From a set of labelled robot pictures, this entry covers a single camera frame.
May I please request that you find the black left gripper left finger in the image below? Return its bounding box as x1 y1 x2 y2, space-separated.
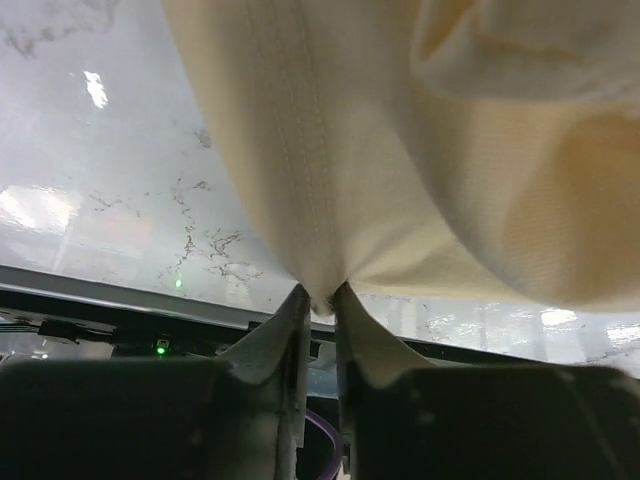
1 287 310 479

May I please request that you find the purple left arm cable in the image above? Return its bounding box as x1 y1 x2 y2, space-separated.
304 407 346 480

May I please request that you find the yellow t shirt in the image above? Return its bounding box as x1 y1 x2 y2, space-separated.
164 1 639 312

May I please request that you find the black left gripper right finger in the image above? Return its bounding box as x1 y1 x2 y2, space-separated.
333 285 639 479

